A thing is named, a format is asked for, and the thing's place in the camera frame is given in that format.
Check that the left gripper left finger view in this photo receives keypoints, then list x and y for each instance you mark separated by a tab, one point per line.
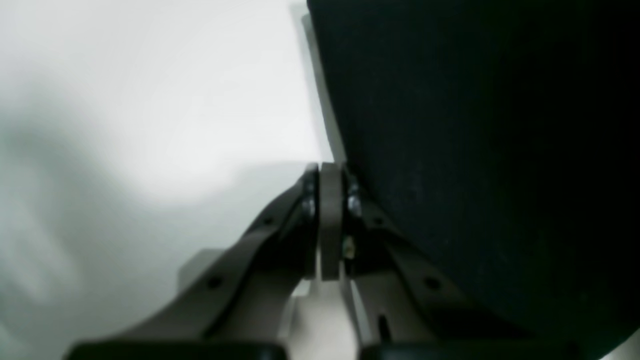
233	310

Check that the black T-shirt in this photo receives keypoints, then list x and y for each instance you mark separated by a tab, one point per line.
502	138

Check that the left gripper right finger view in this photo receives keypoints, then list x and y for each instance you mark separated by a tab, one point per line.
405	308

